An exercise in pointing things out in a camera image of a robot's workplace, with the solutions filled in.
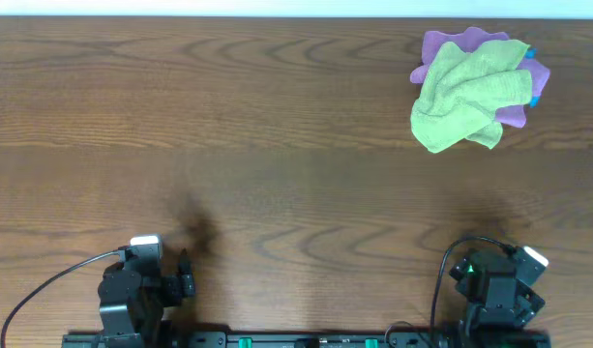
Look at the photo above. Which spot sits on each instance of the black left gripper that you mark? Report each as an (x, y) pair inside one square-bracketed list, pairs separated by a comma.
[(184, 280)]

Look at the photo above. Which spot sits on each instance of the light green microfiber cloth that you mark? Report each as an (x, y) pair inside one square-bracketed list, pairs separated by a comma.
[(463, 90)]

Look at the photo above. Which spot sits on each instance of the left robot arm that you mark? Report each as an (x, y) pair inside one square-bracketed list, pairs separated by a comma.
[(134, 294)]

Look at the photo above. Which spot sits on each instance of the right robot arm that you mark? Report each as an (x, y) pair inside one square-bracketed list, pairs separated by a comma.
[(500, 300)]

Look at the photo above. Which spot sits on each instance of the purple microfiber cloth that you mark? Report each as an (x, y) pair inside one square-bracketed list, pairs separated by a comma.
[(468, 41)]

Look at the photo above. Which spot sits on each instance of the blue microfiber cloth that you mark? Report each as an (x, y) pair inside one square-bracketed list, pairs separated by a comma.
[(530, 54)]

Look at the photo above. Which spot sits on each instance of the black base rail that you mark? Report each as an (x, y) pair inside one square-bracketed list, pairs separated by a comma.
[(276, 340)]

